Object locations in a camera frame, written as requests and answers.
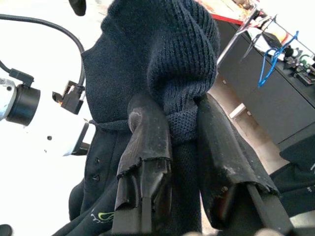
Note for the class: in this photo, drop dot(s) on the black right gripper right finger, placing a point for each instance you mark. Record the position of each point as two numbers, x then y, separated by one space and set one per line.
226 167

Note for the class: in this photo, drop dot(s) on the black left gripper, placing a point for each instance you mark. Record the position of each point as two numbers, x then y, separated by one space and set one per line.
85 148

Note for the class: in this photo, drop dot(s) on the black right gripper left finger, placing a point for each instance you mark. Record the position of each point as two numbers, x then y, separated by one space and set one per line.
147 147

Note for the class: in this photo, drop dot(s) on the dark knit collar polo shirt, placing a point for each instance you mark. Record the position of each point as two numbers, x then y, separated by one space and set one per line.
152 49

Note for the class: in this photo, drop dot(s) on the black printed t-shirt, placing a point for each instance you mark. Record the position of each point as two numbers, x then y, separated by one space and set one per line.
300 177

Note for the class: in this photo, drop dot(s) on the black TV cabinet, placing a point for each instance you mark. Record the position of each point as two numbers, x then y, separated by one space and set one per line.
270 103

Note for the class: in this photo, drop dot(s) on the silver metal clothes rack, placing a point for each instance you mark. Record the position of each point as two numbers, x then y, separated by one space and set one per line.
236 38

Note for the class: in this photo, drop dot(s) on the marble top folding table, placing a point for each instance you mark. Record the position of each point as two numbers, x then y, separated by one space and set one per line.
226 8

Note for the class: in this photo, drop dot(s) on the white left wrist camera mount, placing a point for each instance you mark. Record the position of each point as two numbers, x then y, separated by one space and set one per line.
56 127

